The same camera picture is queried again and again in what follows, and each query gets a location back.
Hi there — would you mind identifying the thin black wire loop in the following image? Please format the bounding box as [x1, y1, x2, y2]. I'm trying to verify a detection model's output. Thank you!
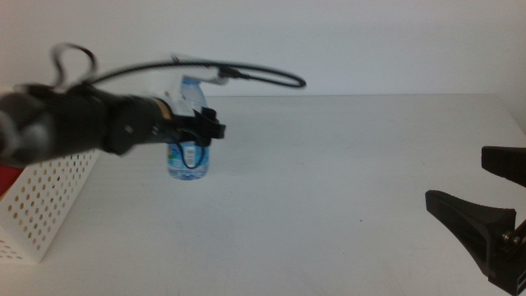
[51, 43, 99, 90]
[176, 127, 206, 170]

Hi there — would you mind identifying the white perforated plastic basket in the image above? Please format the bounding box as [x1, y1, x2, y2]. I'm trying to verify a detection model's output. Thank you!
[0, 148, 102, 264]

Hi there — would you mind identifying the clear water bottle blue cap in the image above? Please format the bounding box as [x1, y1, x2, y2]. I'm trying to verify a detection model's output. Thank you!
[167, 76, 210, 181]

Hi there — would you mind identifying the red soda can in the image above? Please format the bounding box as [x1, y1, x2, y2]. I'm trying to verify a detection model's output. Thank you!
[0, 164, 24, 197]

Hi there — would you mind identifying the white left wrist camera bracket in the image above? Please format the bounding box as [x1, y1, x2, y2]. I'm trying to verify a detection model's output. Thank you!
[163, 53, 231, 118]

